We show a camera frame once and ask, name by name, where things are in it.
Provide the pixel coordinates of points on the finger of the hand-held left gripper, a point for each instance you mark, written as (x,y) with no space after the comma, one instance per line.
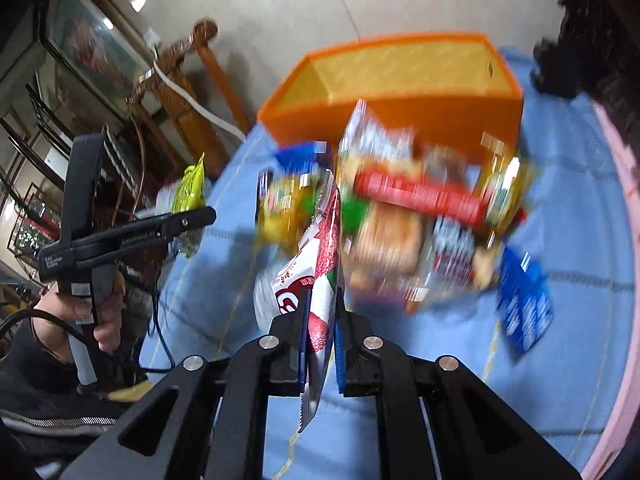
(190,220)

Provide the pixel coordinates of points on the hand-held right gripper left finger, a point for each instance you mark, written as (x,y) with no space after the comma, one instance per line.
(303,345)

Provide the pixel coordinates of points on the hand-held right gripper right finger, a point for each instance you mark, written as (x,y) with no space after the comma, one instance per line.
(341,360)

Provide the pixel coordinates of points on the red white snack packet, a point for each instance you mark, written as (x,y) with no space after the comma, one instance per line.
(325,240)

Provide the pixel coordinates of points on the orange box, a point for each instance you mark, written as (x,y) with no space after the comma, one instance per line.
(400,65)

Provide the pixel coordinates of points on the person's left forearm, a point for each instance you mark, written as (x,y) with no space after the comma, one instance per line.
(20,360)

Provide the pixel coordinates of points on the person's left hand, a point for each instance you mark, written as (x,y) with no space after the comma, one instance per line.
(50,315)

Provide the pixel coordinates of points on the yellow-green snack packet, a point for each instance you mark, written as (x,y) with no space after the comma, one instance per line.
(189,192)

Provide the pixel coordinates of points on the dark wooden cabinet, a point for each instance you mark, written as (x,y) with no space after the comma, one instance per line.
(25,185)

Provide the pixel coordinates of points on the small blue snack packet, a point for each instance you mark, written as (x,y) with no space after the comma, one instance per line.
(300,155)

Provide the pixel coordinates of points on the wooden chair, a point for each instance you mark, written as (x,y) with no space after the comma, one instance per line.
(200,85)

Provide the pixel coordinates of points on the clear cracker bag red label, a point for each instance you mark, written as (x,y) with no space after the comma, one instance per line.
(395,230)

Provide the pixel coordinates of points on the person's dark jacket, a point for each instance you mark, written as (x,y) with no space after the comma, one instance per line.
(40,440)

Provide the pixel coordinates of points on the blue white snack packet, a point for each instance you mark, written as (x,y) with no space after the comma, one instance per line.
(525,305)

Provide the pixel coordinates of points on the framed picture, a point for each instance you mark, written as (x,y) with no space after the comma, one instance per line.
(95,45)

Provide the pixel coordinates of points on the gold snack packet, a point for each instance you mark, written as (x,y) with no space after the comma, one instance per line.
(507,185)

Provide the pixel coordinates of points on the pink sheet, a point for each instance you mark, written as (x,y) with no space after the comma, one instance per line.
(620,310)

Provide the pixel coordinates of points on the dark carved headboard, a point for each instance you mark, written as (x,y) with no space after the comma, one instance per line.
(590,25)

